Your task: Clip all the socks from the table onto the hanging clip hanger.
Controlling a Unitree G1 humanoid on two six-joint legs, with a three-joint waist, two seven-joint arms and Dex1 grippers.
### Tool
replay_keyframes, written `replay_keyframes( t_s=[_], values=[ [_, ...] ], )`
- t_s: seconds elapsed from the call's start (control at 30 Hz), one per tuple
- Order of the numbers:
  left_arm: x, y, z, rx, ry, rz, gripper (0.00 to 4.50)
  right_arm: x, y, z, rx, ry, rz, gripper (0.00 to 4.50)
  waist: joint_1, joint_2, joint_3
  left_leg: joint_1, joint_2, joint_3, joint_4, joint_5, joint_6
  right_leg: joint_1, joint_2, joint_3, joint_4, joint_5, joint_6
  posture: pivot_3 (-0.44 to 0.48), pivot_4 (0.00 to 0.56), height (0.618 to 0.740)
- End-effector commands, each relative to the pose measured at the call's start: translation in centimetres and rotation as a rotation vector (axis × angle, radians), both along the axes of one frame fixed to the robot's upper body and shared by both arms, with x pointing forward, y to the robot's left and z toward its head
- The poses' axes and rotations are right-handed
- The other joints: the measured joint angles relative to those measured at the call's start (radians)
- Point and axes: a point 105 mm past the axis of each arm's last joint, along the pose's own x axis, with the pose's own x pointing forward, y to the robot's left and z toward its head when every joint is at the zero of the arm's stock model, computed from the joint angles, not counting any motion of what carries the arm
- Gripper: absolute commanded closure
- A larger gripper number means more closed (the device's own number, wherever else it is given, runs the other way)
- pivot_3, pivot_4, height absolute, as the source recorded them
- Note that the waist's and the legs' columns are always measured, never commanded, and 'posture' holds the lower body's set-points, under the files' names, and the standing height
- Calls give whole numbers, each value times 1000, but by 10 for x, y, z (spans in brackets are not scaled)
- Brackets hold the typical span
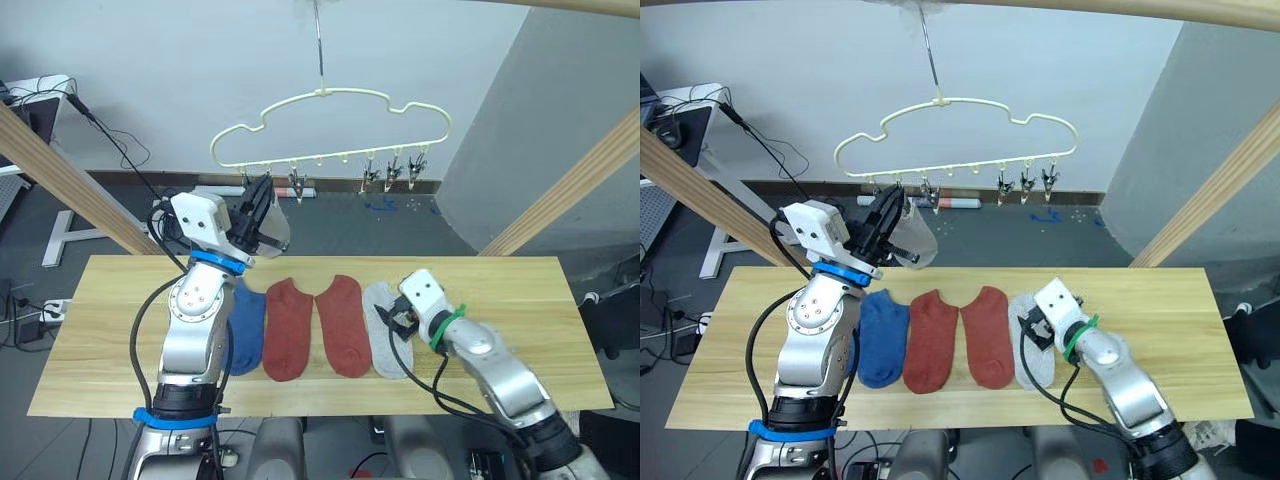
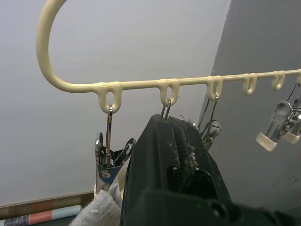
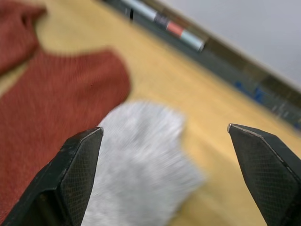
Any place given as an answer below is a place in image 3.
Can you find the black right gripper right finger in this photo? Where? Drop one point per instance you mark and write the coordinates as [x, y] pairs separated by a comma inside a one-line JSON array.
[[265, 174]]

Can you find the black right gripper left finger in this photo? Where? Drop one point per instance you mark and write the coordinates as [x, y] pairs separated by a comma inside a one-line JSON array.
[[70, 179]]

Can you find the light grey sock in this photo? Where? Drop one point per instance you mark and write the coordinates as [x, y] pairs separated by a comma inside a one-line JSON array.
[[138, 169]]

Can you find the rust red sock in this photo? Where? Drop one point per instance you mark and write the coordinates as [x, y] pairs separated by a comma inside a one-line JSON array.
[[47, 106]]

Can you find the pale blue and red bar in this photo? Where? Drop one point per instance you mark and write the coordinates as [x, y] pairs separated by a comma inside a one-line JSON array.
[[164, 24]]

